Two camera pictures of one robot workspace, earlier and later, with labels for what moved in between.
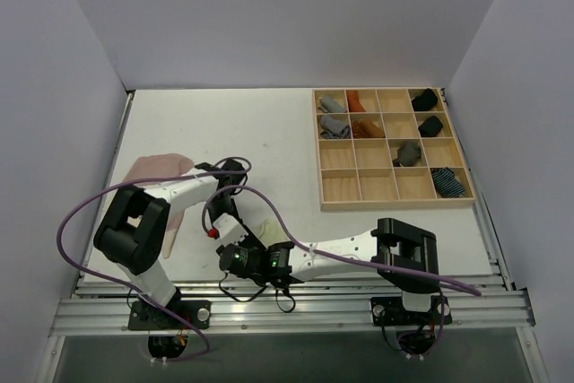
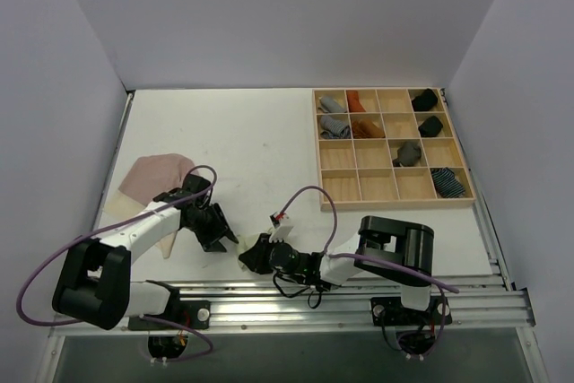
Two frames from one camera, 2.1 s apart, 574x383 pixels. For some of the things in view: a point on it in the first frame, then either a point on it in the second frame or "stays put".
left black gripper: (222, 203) → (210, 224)
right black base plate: (389, 311) stays put
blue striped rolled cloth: (446, 184) stays put
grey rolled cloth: (329, 105) stays put
